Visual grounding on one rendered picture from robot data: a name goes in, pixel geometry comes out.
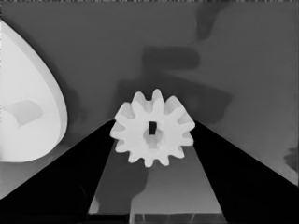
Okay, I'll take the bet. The white round carrier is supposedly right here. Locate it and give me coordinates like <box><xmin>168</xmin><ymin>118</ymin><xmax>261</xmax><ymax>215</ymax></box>
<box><xmin>0</xmin><ymin>20</ymin><xmax>69</xmax><ymax>163</ymax></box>

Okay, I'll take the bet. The small white toothed gear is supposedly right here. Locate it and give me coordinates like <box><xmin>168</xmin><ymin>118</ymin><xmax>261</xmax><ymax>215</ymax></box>
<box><xmin>109</xmin><ymin>88</ymin><xmax>196</xmax><ymax>168</ymax></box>

